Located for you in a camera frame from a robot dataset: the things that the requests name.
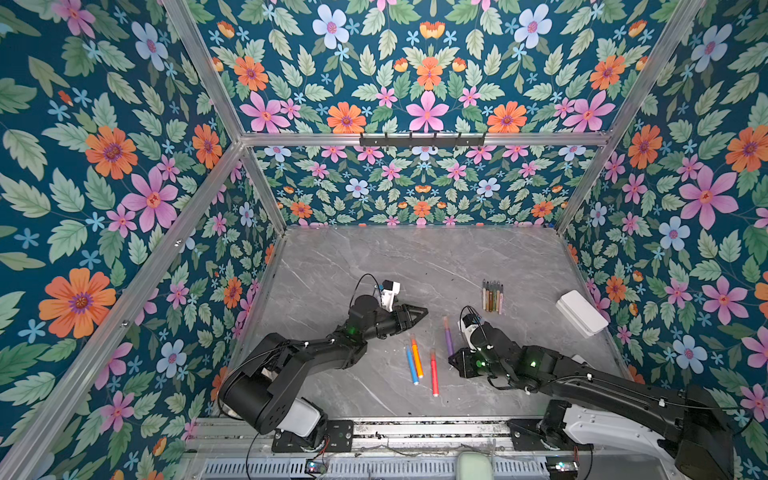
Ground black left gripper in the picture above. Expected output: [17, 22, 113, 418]
[361, 303, 428, 343]

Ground orange highlighter pen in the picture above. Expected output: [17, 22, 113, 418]
[410, 336, 424, 379]

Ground purple highlighter pen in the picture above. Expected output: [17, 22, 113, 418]
[443, 316, 455, 357]

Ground blue highlighter pen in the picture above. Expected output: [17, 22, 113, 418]
[406, 349, 419, 385]

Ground red highlighter pen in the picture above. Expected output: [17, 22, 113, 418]
[429, 350, 440, 397]

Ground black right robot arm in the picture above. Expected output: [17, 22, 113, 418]
[449, 315, 735, 479]

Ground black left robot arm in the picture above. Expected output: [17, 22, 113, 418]
[218, 295, 429, 440]

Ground white rectangular box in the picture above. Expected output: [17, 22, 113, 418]
[556, 290, 609, 338]

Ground pale green rounded object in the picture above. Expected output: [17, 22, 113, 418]
[455, 451, 494, 480]

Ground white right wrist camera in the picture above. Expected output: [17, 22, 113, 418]
[460, 312, 483, 339]

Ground black hook rail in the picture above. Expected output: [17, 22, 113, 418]
[358, 132, 486, 149]

